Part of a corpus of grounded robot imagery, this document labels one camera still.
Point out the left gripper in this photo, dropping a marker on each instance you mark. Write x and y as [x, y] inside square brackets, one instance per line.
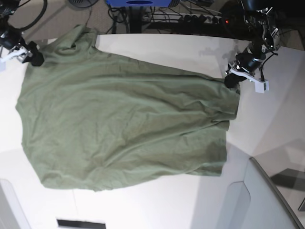
[249, 60]

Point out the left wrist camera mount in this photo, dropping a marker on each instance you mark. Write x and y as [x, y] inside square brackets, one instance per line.
[261, 84]

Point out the blue bin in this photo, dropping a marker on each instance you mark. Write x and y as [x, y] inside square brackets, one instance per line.
[138, 3]

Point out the grey metal table-side rail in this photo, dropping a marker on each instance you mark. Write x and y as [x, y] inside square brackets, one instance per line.
[268, 208]

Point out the black power strip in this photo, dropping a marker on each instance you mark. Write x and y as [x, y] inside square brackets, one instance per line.
[200, 19]

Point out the white label with black bar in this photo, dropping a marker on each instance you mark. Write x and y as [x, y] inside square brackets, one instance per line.
[76, 224]

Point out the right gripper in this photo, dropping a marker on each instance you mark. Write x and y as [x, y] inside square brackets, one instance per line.
[10, 39]

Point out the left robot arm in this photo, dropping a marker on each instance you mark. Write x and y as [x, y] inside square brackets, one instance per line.
[256, 17]

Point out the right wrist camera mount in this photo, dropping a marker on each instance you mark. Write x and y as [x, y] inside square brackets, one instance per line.
[19, 53]

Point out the green t-shirt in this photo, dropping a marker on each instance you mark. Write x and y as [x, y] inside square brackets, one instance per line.
[101, 121]

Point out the black floor fan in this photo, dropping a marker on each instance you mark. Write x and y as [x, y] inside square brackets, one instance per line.
[82, 3]

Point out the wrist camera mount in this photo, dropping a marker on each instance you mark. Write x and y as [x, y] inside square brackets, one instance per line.
[261, 84]
[19, 53]

